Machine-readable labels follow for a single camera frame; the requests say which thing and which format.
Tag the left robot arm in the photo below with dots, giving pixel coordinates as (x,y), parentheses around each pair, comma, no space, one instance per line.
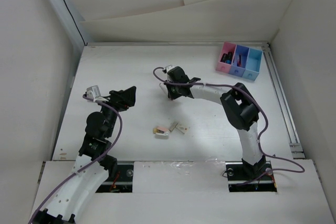
(93,165)

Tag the light blue container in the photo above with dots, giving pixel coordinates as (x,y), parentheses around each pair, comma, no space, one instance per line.
(253,63)

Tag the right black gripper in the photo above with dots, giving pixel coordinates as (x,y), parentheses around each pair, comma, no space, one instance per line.
(172,95)

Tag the aluminium frame rail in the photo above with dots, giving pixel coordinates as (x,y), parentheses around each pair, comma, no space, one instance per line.
(294,142)

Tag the grey eraser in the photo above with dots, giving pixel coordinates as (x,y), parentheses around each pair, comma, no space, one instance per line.
(173,126)

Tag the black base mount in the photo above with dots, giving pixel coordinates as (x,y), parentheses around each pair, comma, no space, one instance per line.
(237,177)
(121,180)

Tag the purple container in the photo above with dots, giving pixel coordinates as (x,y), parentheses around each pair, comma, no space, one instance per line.
(235,70)

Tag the black marker blue cap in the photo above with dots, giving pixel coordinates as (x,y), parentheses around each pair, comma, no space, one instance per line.
(229,58)

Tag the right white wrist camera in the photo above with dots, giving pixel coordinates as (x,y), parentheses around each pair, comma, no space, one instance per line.
(168,68)

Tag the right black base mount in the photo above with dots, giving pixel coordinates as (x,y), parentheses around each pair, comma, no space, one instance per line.
(237,177)

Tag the pink container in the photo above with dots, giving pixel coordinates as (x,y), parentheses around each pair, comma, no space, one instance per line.
(224,67)

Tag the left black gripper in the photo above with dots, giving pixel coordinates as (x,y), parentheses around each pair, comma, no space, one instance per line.
(123,99)

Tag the white eraser pink sleeve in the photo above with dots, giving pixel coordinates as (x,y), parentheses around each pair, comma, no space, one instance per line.
(165,133)

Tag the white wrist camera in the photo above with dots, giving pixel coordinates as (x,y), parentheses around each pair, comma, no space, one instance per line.
(168,68)
(92,94)

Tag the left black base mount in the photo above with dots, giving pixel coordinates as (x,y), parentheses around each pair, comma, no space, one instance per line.
(121,180)

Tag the red pen clear cap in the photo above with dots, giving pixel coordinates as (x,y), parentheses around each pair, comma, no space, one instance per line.
(239,61)

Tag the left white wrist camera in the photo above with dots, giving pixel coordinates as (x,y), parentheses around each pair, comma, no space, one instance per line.
(92,94)

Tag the white boxed eraser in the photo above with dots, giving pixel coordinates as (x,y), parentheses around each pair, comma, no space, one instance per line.
(182,128)

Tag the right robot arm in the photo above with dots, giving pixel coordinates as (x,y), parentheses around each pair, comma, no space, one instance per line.
(239,107)

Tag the white pen pink cap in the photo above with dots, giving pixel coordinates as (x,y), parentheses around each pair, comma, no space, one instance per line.
(164,89)

